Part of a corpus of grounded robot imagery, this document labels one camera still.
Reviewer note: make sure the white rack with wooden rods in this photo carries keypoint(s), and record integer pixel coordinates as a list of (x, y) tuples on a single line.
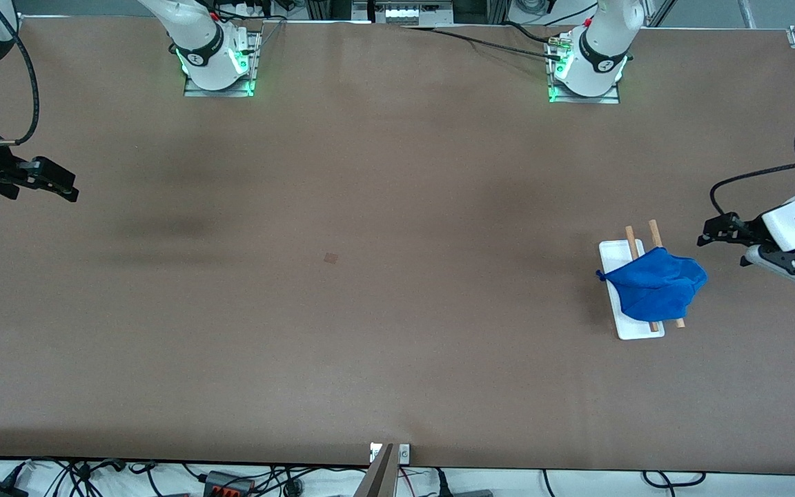
[(629, 330)]

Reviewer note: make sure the black plug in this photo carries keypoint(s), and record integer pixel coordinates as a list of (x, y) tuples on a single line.
[(442, 483)]

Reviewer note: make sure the grey box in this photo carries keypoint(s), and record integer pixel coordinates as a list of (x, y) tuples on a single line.
[(473, 493)]

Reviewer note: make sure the small silver post bracket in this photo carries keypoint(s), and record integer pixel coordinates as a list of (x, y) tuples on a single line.
[(404, 453)]

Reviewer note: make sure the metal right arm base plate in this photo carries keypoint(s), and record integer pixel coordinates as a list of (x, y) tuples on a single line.
[(218, 93)]

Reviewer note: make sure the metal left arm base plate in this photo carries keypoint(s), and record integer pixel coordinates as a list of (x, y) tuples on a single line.
[(584, 99)]

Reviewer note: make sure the brown camera post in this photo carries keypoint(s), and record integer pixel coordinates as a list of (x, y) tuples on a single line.
[(380, 480)]

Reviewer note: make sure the grey power strip orange switches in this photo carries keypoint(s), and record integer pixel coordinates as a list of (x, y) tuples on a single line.
[(228, 486)]

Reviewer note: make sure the blue microfibre towel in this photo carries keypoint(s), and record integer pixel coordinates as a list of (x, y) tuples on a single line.
[(656, 286)]

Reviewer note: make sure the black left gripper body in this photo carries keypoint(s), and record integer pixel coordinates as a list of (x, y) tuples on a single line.
[(741, 229)]

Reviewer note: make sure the white electrical device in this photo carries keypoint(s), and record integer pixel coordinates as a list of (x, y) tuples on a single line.
[(401, 12)]

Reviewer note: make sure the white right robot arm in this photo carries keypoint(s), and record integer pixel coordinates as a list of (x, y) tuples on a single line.
[(204, 41)]

